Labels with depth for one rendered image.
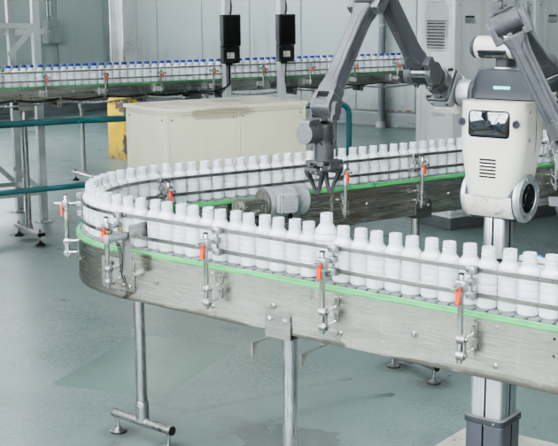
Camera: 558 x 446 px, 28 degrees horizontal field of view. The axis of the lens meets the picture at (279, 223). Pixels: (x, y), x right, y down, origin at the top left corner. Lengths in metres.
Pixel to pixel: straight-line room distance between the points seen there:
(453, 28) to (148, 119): 2.90
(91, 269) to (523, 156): 1.54
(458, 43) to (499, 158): 5.57
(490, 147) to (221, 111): 3.90
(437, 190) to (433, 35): 3.98
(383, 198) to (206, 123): 2.30
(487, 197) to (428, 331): 0.70
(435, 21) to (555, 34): 1.19
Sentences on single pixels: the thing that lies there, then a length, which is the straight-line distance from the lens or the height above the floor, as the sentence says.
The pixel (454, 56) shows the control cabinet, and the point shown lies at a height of 1.42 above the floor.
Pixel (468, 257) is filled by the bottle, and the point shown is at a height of 1.13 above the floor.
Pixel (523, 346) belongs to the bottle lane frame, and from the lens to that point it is 2.94.
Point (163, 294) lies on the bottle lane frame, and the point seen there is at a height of 0.87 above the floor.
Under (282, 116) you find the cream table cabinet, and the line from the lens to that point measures 7.54.
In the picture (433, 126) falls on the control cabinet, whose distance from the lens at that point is 9.30.
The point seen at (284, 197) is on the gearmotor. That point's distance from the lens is 4.67.
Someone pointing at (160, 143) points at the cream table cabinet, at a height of 0.95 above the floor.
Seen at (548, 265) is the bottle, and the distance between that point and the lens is 2.91.
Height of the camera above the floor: 1.78
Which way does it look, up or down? 11 degrees down
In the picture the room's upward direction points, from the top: straight up
